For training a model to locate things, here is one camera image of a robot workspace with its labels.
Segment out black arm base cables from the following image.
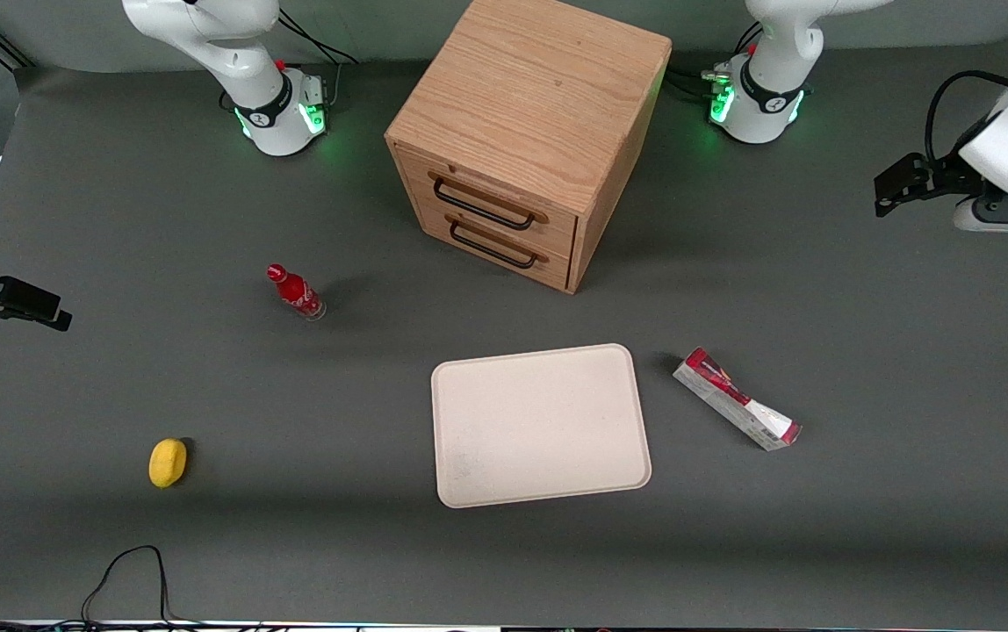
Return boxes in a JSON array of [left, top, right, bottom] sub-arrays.
[[277, 9, 361, 108], [666, 22, 765, 99]]

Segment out beige rectangular tray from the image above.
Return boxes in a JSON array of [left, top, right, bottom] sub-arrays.
[[430, 343, 652, 509]]

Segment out black camera cable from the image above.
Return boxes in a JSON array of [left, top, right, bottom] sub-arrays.
[[925, 69, 1008, 164]]

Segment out red soda bottle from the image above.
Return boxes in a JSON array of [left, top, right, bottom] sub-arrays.
[[266, 262, 328, 322]]

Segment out black looped table cable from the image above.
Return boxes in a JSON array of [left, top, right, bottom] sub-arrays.
[[81, 544, 174, 627]]

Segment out yellow lemon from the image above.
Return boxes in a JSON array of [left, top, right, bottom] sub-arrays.
[[148, 438, 189, 489]]

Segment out red cookie box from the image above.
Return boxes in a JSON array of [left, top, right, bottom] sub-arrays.
[[673, 347, 803, 452]]

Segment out black side camera on mount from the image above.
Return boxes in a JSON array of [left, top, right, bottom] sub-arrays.
[[0, 248, 74, 333]]

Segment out black camera on bracket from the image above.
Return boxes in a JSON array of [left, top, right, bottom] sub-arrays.
[[874, 152, 992, 219]]

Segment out wooden drawer cabinet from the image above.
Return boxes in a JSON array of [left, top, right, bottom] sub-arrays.
[[385, 0, 673, 295]]

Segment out black wire drawer handle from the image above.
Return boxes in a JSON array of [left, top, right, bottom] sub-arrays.
[[428, 170, 550, 233], [445, 213, 551, 270]]

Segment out wooden drawer front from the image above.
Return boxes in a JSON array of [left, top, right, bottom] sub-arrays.
[[397, 143, 579, 257], [414, 195, 572, 291]]

